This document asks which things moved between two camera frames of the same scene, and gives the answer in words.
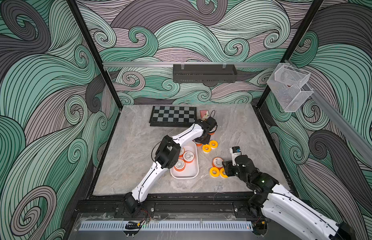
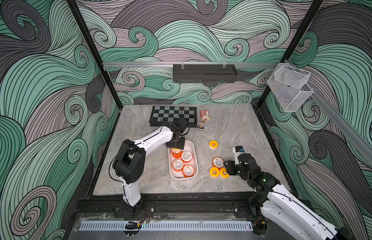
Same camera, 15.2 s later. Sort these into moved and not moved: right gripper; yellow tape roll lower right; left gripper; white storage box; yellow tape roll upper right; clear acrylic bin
Moved: left gripper
Not moved: clear acrylic bin; right gripper; yellow tape roll lower right; white storage box; yellow tape roll upper right
